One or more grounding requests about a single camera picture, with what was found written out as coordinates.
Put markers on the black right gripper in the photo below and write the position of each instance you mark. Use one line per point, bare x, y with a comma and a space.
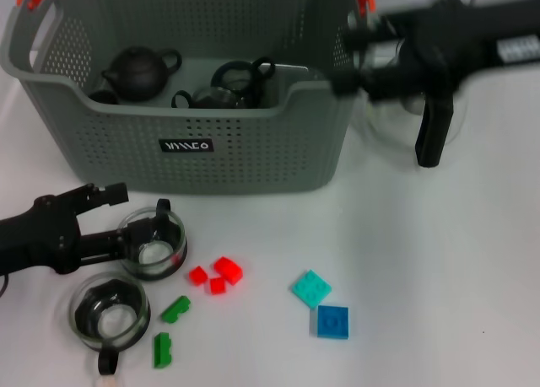
464, 37

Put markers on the teal square toy brick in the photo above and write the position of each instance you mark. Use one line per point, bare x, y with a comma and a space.
311, 289

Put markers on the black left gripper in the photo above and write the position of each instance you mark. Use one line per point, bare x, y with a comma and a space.
38, 239

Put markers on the glass coffee pot black lid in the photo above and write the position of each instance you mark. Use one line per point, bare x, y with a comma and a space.
430, 142

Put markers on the grey perforated plastic storage bin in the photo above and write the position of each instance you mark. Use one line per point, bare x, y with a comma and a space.
253, 151

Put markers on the glass teacup black holder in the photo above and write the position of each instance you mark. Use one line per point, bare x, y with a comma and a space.
164, 256
111, 319
206, 99
236, 77

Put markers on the small red toy brick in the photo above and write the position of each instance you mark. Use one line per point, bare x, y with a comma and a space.
218, 286
198, 275

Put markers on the green toy brick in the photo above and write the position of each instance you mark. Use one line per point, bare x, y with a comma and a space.
162, 351
175, 310

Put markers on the black clay teapot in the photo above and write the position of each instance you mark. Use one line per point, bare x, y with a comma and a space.
135, 75

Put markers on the wide red toy brick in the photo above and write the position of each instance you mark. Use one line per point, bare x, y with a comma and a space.
228, 270

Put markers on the blue square toy brick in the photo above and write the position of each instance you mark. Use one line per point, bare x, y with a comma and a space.
333, 321

